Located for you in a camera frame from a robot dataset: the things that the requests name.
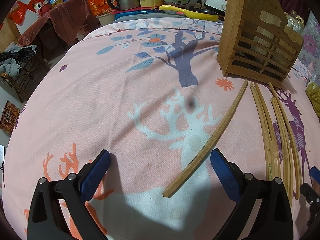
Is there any white electric hotpot base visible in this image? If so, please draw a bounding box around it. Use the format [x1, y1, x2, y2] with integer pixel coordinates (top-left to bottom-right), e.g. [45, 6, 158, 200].
[203, 0, 227, 12]

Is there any wooden chair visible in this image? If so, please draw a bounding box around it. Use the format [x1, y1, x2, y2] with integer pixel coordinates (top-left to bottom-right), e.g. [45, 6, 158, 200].
[1, 60, 50, 103]

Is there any dark red cloth covered cabinet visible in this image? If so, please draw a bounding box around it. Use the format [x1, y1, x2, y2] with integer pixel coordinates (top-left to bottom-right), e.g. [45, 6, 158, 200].
[17, 0, 101, 55]

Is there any bamboo chopstick with green print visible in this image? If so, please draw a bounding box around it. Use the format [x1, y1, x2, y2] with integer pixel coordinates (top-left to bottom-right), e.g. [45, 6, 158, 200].
[249, 82, 273, 181]

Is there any clear oil jug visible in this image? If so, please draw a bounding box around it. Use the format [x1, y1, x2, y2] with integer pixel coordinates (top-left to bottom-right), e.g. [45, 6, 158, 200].
[285, 10, 305, 34]

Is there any green and white plush glove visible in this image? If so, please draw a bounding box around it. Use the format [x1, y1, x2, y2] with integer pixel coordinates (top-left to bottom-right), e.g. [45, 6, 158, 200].
[305, 82, 320, 118]

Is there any pink deer print tablecloth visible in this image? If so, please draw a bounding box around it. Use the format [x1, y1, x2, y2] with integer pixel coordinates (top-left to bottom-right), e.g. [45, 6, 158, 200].
[2, 17, 320, 240]

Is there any red plastic bag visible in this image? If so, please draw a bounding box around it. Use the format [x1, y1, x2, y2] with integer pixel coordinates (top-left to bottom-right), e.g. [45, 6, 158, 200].
[8, 1, 28, 25]

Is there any brown printed box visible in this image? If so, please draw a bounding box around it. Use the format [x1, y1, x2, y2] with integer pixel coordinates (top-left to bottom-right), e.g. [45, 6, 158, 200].
[0, 101, 21, 135]

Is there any red gift box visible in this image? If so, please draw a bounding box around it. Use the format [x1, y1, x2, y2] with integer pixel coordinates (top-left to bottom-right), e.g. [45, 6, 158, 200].
[87, 0, 113, 16]

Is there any wide bamboo chopstick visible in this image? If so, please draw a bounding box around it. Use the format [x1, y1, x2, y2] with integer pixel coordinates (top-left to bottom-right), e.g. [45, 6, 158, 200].
[162, 80, 248, 198]

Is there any floral purple cushion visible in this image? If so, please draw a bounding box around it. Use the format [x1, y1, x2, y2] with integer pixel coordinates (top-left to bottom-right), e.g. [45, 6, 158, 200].
[298, 12, 320, 85]

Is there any wooden slatted utensil holder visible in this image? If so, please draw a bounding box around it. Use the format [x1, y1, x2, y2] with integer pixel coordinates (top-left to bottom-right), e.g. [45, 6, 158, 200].
[217, 0, 303, 87]

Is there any yellow plastic rice paddle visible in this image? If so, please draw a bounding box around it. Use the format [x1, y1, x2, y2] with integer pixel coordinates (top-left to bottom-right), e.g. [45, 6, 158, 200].
[159, 5, 219, 22]

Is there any red fu paper decoration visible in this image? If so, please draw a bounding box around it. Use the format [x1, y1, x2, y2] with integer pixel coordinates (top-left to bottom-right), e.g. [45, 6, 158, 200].
[27, 0, 44, 12]

